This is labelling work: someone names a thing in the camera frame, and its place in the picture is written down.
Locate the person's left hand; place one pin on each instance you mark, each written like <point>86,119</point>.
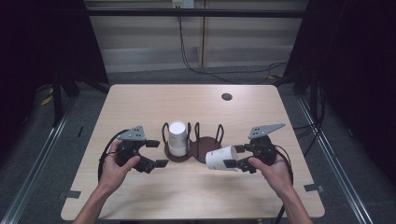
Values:
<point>113,172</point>

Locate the dark curtain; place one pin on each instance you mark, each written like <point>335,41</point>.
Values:
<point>37,46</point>
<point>358,62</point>

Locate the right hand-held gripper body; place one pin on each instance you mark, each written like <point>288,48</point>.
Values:
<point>264,149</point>

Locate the stack of white paper cups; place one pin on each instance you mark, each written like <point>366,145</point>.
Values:
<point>177,137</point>

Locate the black horizontal bar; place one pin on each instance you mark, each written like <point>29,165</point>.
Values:
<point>140,12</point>

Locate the white wall socket box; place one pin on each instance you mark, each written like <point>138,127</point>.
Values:
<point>183,3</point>

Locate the person's right hand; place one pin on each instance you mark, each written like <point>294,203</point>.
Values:
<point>275,175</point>

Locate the dark brown double cup holder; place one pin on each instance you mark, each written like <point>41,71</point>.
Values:
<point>199,148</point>

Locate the grey tape strip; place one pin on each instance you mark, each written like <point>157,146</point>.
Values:
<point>313,188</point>
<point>70,194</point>

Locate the yellow floor tape piece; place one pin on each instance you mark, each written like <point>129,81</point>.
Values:
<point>46,100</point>

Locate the black stand post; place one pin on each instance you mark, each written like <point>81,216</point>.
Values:
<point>57,102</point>
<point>313,96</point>

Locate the metal floor rail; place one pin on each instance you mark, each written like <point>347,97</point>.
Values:
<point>34,174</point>
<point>330,155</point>

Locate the black round table grommet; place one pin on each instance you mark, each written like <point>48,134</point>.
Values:
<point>227,96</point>

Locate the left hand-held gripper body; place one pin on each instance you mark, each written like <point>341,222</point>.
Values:
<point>130,151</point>

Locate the printed white paper cup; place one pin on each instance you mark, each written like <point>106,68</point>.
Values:
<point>219,158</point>

